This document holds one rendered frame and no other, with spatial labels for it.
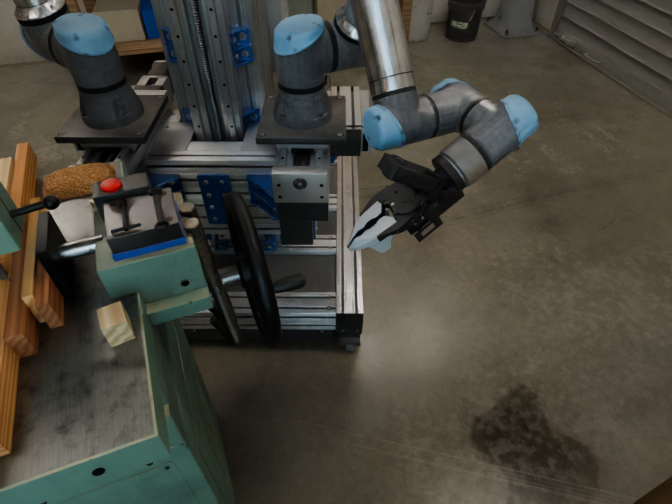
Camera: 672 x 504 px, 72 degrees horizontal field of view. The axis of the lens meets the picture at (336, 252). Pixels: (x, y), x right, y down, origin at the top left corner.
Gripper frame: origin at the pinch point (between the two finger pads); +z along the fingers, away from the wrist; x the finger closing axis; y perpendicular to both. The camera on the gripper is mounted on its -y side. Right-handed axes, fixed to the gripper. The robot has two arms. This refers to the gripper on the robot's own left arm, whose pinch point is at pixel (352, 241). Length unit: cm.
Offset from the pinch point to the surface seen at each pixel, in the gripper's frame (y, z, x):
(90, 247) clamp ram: -24.9, 29.2, 8.9
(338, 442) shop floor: 77, 45, 8
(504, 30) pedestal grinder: 197, -186, 247
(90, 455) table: -21.4, 36.2, -19.0
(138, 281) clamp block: -19.4, 26.9, 2.9
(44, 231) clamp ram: -30.6, 30.9, 9.9
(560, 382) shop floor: 116, -20, -6
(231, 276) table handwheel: -4.2, 20.2, 7.8
